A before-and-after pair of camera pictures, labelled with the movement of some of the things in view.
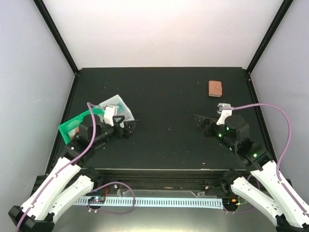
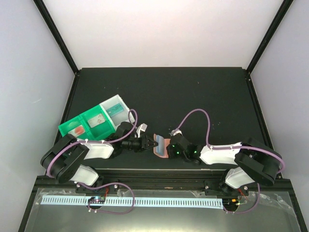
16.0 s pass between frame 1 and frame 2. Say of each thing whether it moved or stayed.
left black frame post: stayed
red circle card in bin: stayed
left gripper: moved
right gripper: moved
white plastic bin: stayed
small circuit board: stayed
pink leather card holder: moved
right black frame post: stayed
